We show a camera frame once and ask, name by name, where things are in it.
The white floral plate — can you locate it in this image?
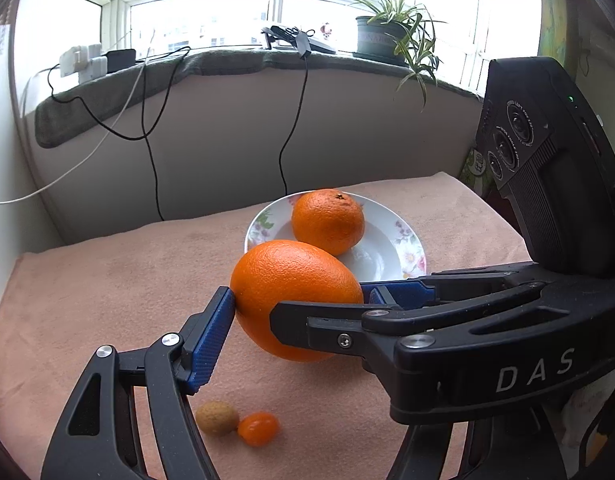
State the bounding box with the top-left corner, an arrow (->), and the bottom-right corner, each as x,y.
244,191 -> 428,285

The peach blanket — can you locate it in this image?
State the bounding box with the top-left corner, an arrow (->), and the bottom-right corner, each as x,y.
0,170 -> 538,480

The potted spider plant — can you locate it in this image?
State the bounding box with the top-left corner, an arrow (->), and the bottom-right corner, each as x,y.
320,0 -> 445,111

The black electronic device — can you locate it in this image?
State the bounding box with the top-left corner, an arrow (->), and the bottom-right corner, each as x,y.
262,25 -> 338,56

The white window frame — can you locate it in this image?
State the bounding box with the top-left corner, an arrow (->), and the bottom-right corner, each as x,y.
80,0 -> 538,96

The mandarin orange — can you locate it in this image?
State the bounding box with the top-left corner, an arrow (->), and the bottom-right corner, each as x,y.
292,188 -> 365,257

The white cable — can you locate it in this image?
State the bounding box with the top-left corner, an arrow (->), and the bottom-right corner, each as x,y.
0,27 -> 156,206

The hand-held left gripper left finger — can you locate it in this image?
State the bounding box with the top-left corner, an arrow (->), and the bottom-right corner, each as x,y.
40,286 -> 237,480

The black cable with adapter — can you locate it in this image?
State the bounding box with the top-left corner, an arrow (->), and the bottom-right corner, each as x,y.
279,32 -> 312,197

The large orange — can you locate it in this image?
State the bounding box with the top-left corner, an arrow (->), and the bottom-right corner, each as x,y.
230,240 -> 364,363

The small orange kumquat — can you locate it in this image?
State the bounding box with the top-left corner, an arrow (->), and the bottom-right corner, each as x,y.
238,411 -> 281,447

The small brown round fruit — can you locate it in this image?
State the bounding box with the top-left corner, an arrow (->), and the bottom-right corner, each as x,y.
196,401 -> 240,435

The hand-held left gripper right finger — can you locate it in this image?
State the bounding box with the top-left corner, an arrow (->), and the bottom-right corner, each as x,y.
387,405 -> 568,480

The green white packet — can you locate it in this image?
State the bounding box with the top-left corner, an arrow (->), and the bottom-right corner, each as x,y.
460,147 -> 494,196

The black power adapter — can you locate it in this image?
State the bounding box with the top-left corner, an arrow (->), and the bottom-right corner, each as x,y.
106,49 -> 137,73

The white power strip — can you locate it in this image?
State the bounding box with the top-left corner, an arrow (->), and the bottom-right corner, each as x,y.
59,43 -> 108,83

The long black cable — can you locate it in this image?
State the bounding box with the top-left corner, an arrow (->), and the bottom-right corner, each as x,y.
48,46 -> 192,222

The person's right hand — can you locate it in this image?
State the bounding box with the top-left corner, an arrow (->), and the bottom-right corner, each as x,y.
560,370 -> 615,461

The grey windowsill mat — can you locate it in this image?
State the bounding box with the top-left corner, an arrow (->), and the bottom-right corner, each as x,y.
34,47 -> 483,150

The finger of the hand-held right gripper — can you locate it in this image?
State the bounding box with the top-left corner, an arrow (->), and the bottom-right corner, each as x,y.
361,262 -> 533,309
270,282 -> 545,361

